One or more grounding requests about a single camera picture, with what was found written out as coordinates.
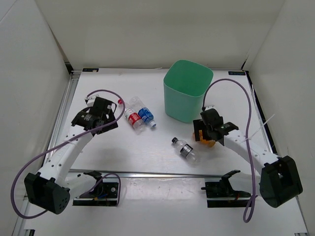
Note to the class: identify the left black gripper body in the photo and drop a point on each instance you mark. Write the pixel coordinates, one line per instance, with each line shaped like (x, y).
(110, 118)

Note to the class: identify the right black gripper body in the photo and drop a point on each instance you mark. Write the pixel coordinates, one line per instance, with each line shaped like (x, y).
(207, 130)

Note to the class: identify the black label clear bottle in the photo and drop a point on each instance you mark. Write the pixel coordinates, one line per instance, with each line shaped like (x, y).
(185, 150)

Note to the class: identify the red label plastic bottle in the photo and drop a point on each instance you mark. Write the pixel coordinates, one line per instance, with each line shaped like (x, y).
(133, 118)

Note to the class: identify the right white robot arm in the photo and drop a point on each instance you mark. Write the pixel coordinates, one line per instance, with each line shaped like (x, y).
(274, 178)

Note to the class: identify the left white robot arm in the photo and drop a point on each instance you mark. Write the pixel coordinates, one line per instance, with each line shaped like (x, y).
(49, 188)

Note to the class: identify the green plastic bin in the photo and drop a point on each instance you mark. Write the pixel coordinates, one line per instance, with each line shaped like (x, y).
(184, 86)

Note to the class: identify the white zip tie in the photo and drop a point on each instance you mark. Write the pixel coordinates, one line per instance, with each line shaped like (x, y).
(259, 129)

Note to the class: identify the blue label plastic bottle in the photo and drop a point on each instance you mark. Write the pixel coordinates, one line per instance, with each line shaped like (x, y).
(143, 111)

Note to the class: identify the left blue corner label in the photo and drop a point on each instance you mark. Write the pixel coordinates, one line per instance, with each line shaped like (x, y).
(93, 70)

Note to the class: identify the blue corner label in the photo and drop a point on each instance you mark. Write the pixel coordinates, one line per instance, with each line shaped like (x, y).
(236, 73)
(93, 70)

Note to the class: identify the right blue corner label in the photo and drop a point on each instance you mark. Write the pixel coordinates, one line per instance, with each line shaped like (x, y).
(236, 73)

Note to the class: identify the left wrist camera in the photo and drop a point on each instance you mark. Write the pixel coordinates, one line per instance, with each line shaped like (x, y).
(90, 101)

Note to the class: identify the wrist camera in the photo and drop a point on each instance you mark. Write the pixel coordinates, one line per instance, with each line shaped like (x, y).
(90, 101)
(210, 107)

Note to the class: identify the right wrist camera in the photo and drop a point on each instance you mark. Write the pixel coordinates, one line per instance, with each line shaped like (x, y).
(210, 107)

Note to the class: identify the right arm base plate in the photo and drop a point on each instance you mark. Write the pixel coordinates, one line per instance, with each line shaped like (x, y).
(231, 190)

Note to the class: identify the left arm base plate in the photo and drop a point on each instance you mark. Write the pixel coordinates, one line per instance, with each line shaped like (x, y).
(104, 195)

